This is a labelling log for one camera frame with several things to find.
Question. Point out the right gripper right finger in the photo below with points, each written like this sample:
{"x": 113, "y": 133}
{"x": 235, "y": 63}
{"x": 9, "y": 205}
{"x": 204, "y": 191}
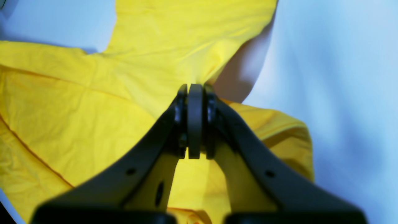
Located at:
{"x": 261, "y": 188}

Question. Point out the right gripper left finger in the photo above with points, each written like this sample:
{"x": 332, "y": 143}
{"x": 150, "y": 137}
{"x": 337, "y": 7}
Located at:
{"x": 136, "y": 188}

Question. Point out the orange yellow T-shirt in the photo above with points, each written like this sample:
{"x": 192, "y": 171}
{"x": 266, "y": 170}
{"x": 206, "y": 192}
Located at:
{"x": 67, "y": 115}

